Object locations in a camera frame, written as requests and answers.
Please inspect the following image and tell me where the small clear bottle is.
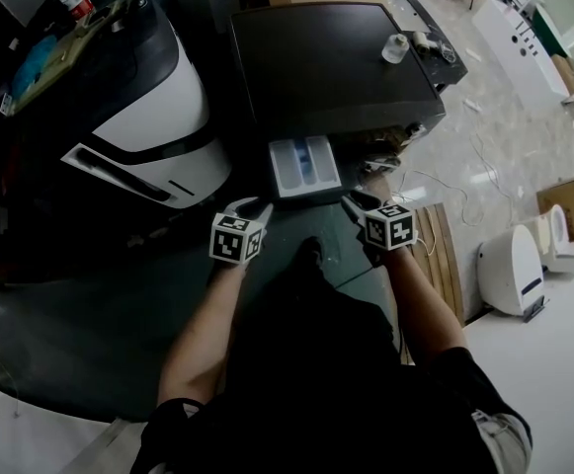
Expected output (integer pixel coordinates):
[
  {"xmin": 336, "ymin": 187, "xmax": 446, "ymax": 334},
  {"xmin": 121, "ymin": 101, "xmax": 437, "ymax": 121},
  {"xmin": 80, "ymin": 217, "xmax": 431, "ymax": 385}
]
[{"xmin": 380, "ymin": 32, "xmax": 409, "ymax": 65}]

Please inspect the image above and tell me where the blue cloth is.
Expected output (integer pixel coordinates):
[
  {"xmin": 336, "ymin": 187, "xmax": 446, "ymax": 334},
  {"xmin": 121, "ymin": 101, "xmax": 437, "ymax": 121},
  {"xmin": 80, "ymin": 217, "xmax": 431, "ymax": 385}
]
[{"xmin": 11, "ymin": 34, "xmax": 61, "ymax": 99}]

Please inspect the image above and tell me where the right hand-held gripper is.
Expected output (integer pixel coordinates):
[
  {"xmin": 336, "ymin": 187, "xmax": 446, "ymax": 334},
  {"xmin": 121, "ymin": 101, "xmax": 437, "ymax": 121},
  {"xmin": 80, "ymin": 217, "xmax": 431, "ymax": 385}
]
[{"xmin": 340, "ymin": 190, "xmax": 418, "ymax": 253}]

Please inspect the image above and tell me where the person's left forearm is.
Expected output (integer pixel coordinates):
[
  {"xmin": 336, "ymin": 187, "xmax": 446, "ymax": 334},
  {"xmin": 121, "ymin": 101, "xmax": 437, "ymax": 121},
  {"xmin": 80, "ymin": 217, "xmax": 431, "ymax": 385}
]
[{"xmin": 156, "ymin": 258, "xmax": 249, "ymax": 408}]

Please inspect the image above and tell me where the white and dark robot machine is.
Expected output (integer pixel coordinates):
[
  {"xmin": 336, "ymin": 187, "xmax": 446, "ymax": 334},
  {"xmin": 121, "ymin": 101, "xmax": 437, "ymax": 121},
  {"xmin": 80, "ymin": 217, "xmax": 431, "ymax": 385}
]
[{"xmin": 0, "ymin": 0, "xmax": 234, "ymax": 212}]

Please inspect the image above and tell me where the beige board frame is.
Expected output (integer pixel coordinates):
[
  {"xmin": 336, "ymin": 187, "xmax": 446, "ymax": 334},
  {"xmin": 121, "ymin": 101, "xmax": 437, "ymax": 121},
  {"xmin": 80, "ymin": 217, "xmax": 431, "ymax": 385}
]
[{"xmin": 0, "ymin": 0, "xmax": 145, "ymax": 119}]

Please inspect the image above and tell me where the person's black clothing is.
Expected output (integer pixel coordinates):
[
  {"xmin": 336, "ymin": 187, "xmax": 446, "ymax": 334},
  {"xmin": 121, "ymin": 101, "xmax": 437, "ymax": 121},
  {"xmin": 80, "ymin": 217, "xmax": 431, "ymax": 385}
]
[{"xmin": 129, "ymin": 259, "xmax": 534, "ymax": 474}]

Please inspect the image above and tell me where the white rounded appliance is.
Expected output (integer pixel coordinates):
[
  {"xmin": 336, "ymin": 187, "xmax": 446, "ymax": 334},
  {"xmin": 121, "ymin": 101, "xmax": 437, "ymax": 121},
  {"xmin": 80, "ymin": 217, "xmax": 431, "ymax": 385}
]
[{"xmin": 477, "ymin": 223, "xmax": 548, "ymax": 322}]

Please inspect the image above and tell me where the person's right forearm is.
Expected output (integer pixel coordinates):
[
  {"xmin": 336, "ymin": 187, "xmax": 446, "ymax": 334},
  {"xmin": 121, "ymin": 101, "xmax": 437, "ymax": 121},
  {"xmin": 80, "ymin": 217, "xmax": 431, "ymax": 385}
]
[{"xmin": 378, "ymin": 246, "xmax": 469, "ymax": 365}]

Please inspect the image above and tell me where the black metal cart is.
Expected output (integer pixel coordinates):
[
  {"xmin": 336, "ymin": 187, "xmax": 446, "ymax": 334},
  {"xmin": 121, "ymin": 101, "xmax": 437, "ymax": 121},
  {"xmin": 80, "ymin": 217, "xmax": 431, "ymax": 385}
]
[{"xmin": 369, "ymin": 0, "xmax": 469, "ymax": 94}]

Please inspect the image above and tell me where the black washing machine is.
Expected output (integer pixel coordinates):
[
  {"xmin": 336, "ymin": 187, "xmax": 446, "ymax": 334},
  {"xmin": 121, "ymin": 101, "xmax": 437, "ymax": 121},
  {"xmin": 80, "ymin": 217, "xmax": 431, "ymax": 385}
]
[{"xmin": 228, "ymin": 1, "xmax": 448, "ymax": 168}]

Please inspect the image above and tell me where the white floor cable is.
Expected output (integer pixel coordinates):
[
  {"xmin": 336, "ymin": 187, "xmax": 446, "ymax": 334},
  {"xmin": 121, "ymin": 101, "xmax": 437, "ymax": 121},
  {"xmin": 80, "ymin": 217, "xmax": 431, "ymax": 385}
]
[{"xmin": 398, "ymin": 129, "xmax": 516, "ymax": 227}]

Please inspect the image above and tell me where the white curved panel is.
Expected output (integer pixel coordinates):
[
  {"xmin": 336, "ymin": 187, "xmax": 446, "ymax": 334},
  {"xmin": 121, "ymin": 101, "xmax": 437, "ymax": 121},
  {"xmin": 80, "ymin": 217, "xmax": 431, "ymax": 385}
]
[{"xmin": 470, "ymin": 0, "xmax": 573, "ymax": 109}]

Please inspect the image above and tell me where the white toilet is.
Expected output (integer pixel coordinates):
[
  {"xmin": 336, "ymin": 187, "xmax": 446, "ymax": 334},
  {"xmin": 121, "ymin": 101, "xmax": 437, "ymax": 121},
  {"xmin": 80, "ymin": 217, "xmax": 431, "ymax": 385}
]
[{"xmin": 534, "ymin": 203, "xmax": 574, "ymax": 275}]

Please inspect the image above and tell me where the grey detergent drawer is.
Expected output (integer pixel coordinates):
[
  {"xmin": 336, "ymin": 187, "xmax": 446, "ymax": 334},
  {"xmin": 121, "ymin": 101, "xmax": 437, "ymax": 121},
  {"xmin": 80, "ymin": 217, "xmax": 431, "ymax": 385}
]
[{"xmin": 267, "ymin": 134, "xmax": 344, "ymax": 202}]

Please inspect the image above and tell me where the small cardboard box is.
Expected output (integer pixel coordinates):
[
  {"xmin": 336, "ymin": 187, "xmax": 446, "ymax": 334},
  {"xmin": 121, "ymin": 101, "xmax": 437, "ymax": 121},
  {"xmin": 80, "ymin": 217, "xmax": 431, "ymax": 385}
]
[{"xmin": 536, "ymin": 177, "xmax": 574, "ymax": 245}]

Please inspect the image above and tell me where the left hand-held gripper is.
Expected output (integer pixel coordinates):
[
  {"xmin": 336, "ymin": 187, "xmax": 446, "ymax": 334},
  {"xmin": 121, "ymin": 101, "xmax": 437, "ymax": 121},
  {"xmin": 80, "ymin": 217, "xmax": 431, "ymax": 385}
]
[{"xmin": 208, "ymin": 196, "xmax": 275, "ymax": 266}]

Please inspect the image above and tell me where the person's black shoe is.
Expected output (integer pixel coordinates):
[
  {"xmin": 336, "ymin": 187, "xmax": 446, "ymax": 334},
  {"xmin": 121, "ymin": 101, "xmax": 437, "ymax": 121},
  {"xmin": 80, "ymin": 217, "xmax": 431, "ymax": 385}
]
[{"xmin": 295, "ymin": 236, "xmax": 326, "ymax": 272}]

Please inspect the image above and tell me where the wooden slatted pallet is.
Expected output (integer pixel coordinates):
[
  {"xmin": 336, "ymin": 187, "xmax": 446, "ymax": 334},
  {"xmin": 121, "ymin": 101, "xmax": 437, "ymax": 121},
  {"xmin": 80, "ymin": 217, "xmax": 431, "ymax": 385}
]
[{"xmin": 398, "ymin": 201, "xmax": 466, "ymax": 326}]

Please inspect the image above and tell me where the dark green floor mat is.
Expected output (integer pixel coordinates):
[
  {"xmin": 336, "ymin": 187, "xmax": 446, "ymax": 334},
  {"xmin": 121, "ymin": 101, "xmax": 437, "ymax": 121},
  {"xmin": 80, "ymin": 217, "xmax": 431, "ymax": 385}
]
[{"xmin": 0, "ymin": 198, "xmax": 402, "ymax": 423}]

